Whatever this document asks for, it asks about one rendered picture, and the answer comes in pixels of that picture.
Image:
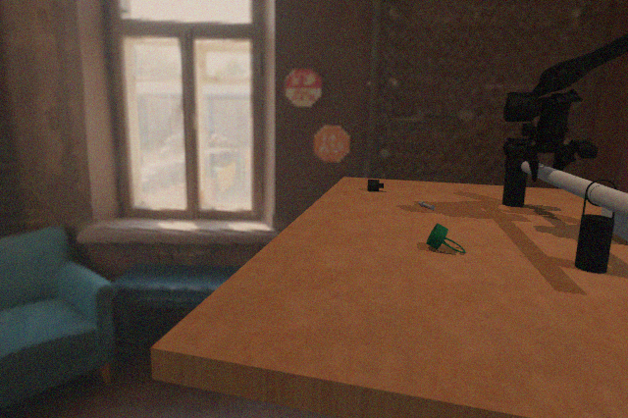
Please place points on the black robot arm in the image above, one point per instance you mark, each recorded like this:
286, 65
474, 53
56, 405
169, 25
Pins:
525, 106

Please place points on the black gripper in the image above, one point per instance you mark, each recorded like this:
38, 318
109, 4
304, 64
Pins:
550, 139

